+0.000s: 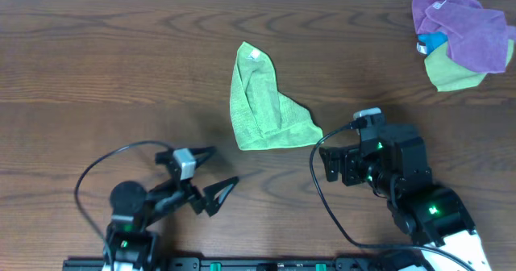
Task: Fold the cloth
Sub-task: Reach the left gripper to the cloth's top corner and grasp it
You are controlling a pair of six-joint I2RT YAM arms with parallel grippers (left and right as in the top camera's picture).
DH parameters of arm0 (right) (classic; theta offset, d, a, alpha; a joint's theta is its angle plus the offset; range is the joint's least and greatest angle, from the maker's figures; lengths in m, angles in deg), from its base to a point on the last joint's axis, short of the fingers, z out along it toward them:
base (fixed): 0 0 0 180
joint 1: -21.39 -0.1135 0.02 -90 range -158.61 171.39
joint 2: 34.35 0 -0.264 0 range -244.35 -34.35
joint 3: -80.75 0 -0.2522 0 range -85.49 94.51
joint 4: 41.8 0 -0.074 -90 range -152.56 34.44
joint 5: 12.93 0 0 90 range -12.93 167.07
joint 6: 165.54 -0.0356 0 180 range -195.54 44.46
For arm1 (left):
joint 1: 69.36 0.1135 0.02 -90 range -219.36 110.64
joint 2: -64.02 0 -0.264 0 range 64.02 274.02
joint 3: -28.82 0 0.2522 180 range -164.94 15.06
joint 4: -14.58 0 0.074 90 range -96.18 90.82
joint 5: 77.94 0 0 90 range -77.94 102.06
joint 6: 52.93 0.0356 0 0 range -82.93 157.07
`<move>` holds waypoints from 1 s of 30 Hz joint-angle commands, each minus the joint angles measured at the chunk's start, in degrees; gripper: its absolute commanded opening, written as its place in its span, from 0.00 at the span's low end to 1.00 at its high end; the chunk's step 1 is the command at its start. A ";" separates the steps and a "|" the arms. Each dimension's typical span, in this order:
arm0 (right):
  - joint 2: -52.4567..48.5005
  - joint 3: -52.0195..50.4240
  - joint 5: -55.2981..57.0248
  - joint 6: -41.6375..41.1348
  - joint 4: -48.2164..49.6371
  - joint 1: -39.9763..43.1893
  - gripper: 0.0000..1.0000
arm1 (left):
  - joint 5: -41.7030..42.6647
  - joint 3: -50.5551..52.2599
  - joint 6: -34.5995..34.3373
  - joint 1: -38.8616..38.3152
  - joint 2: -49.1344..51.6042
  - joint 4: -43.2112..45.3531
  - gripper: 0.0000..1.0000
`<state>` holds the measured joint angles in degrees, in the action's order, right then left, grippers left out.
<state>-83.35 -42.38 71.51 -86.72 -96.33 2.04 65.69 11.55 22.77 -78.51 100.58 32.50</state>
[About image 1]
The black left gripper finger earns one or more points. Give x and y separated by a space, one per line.
216 194
202 155

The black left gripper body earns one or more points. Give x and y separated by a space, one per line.
187 186

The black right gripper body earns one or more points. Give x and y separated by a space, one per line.
351 166

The green microfiber cloth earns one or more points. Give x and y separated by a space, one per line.
261 116

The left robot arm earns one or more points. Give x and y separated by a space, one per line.
129 243

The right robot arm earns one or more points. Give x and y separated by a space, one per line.
442 233

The blue cloth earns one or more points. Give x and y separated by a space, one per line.
427 43

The purple microfiber cloth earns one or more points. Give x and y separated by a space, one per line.
477 37

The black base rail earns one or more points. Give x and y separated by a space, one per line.
340 264

